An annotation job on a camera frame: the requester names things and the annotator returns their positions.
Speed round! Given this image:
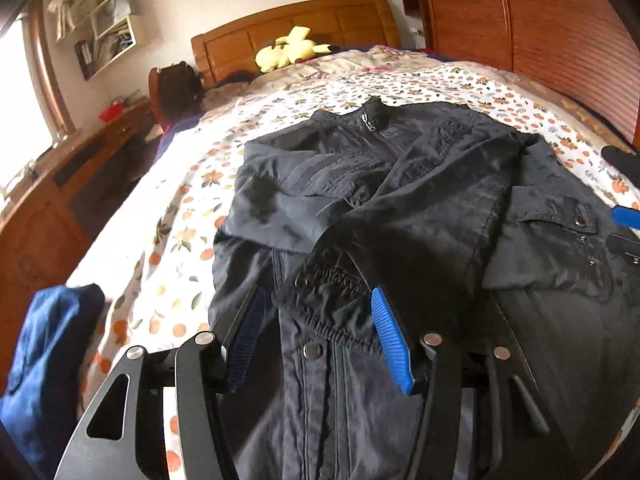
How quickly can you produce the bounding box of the yellow Pikachu plush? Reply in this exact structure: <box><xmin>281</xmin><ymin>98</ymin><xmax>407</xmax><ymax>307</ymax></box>
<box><xmin>255</xmin><ymin>26</ymin><xmax>332</xmax><ymax>74</ymax></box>

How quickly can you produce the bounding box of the wooden chair with bag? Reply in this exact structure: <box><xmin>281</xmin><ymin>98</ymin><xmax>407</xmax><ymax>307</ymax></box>
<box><xmin>148</xmin><ymin>61</ymin><xmax>204</xmax><ymax>131</ymax></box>

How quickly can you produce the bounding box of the white wall shelf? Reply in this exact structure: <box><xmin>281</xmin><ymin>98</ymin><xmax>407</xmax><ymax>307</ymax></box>
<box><xmin>56</xmin><ymin>0</ymin><xmax>144</xmax><ymax>80</ymax></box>

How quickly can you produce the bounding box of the floral quilt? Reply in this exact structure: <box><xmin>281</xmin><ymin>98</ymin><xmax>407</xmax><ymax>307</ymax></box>
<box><xmin>204</xmin><ymin>44</ymin><xmax>616</xmax><ymax>137</ymax></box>

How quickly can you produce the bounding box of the wooden louvered wardrobe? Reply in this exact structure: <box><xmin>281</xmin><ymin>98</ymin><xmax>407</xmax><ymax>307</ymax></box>
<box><xmin>404</xmin><ymin>0</ymin><xmax>639</xmax><ymax>146</ymax></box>

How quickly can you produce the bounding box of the orange print bed sheet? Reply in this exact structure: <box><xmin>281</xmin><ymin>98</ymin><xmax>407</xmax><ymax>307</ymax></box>
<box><xmin>70</xmin><ymin>89</ymin><xmax>639</xmax><ymax>408</ymax></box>

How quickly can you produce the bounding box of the black jacket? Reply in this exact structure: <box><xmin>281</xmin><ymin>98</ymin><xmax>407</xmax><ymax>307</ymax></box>
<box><xmin>209</xmin><ymin>99</ymin><xmax>639</xmax><ymax>479</ymax></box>

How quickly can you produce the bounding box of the long wooden desk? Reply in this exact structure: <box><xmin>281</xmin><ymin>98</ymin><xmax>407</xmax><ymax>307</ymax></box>
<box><xmin>1</xmin><ymin>98</ymin><xmax>155</xmax><ymax>385</ymax></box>

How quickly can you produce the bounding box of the wooden headboard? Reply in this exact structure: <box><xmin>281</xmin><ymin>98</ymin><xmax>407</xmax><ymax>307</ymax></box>
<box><xmin>190</xmin><ymin>0</ymin><xmax>403</xmax><ymax>89</ymax></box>

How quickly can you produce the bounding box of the red bowl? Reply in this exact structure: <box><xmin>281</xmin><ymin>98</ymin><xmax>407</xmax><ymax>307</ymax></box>
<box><xmin>99</xmin><ymin>102</ymin><xmax>125</xmax><ymax>124</ymax></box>

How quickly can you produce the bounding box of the folded blue garment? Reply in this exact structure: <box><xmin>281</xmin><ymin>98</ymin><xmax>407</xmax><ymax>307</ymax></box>
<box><xmin>1</xmin><ymin>284</ymin><xmax>105</xmax><ymax>479</ymax></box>

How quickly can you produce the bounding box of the window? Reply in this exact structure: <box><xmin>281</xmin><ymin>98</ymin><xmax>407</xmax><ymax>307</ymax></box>
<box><xmin>1</xmin><ymin>0</ymin><xmax>76</xmax><ymax>200</ymax></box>

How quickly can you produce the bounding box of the black garment at bed edge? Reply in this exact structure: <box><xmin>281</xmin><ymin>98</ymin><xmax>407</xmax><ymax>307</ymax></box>
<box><xmin>601</xmin><ymin>145</ymin><xmax>640</xmax><ymax>188</ymax></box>

